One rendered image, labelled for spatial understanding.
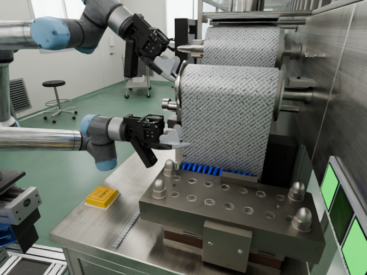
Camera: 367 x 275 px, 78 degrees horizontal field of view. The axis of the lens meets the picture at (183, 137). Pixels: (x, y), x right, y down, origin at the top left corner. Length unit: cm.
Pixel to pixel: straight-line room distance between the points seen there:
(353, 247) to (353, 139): 13
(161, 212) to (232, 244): 17
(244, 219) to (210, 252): 11
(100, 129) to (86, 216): 26
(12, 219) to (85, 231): 51
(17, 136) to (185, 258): 60
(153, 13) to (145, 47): 605
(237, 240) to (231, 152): 24
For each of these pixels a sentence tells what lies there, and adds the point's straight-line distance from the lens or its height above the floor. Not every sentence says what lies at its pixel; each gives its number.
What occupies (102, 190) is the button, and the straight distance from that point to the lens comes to 81.
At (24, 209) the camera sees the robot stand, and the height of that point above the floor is 73.
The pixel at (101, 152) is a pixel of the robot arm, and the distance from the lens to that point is 80.
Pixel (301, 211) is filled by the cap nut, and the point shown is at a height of 107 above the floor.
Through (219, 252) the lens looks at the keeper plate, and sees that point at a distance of 57.
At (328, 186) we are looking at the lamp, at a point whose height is 118.
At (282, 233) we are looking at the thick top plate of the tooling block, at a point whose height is 103.
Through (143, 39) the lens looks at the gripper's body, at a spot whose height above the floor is 138.
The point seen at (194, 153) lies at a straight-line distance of 68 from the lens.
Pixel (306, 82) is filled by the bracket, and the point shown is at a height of 129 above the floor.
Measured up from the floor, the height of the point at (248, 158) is 108.
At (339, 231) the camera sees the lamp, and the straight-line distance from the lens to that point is 37.
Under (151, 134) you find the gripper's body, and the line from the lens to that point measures 68.
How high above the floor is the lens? 140
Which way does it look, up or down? 25 degrees down
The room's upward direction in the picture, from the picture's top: straight up
